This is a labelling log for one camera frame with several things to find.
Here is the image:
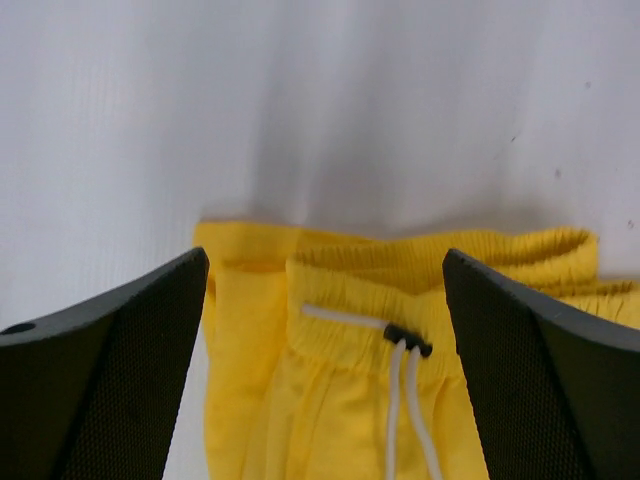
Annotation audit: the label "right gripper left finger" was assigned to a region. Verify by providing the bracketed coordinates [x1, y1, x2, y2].
[1, 248, 208, 479]

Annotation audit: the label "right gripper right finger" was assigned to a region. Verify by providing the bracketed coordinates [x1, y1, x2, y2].
[442, 250, 639, 479]

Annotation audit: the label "yellow shorts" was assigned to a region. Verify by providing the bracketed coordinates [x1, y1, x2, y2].
[194, 222, 639, 479]

